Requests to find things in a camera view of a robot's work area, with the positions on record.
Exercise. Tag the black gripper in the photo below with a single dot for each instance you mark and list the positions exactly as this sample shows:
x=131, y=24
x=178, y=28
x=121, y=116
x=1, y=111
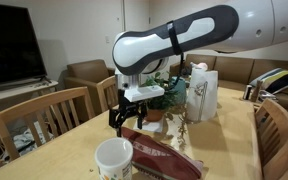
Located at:
x=125, y=110

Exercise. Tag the red patterned towel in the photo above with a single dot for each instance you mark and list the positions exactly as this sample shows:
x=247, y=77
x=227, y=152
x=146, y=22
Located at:
x=160, y=161

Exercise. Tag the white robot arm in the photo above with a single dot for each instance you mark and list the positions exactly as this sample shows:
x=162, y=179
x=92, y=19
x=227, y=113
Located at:
x=234, y=26

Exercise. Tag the white plastic container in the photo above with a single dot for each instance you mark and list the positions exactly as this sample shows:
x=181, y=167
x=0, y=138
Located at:
x=113, y=158

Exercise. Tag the white paper under plant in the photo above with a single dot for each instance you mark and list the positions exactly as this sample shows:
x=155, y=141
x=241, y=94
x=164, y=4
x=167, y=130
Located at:
x=152, y=126

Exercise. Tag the wooden chair by armchair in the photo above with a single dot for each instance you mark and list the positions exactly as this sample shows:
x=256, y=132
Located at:
x=108, y=94

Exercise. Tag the potted green plant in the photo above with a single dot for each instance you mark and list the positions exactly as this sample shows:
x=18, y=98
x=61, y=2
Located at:
x=165, y=108

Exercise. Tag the brown armchair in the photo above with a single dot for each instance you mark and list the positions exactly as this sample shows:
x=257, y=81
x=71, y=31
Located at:
x=89, y=74

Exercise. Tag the brown sofa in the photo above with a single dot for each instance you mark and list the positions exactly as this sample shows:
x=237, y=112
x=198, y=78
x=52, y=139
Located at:
x=236, y=73

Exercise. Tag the white tv stand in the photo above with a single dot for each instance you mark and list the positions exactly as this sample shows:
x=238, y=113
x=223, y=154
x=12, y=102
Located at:
x=34, y=87

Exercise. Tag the black flat-screen television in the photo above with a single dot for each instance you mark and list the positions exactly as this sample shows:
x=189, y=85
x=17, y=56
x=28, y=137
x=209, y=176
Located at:
x=20, y=56

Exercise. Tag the striped cushion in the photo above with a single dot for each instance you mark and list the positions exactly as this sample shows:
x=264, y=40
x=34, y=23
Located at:
x=273, y=81

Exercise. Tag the wooden chair near front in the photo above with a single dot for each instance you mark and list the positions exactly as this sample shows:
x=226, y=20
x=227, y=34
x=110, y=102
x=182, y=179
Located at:
x=272, y=132

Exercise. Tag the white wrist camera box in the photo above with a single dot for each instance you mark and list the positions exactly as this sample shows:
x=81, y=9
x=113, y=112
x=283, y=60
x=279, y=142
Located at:
x=142, y=93

